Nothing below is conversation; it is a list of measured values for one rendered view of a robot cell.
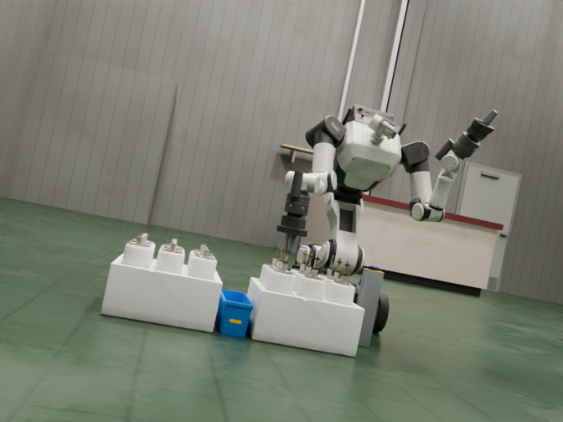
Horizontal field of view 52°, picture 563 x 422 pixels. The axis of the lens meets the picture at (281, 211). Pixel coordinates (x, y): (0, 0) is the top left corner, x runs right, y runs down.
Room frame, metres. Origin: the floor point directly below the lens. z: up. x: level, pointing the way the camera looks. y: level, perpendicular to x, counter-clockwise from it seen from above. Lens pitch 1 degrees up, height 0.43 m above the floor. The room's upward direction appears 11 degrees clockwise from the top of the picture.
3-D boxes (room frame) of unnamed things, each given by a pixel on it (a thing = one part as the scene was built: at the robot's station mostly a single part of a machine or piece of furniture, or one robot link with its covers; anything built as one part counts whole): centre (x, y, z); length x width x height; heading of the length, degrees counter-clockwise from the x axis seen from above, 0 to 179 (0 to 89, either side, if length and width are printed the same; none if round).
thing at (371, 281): (2.42, -0.43, 0.16); 0.07 x 0.07 x 0.31; 9
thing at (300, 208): (2.17, -0.05, 0.46); 0.13 x 0.10 x 0.12; 57
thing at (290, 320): (2.30, -0.15, 0.09); 0.39 x 0.39 x 0.18; 9
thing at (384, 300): (2.86, -0.56, 0.10); 0.20 x 0.05 x 0.20; 11
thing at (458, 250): (8.67, -1.65, 0.50); 2.54 x 2.06 x 0.99; 11
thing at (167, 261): (2.11, 0.36, 0.16); 0.10 x 0.10 x 0.18
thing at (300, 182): (2.15, -0.06, 0.57); 0.11 x 0.11 x 0.11; 71
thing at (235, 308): (2.23, 0.11, 0.06); 0.30 x 0.11 x 0.12; 10
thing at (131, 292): (2.22, 0.38, 0.09); 0.39 x 0.39 x 0.18; 10
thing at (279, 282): (2.17, -0.05, 0.16); 0.10 x 0.10 x 0.18
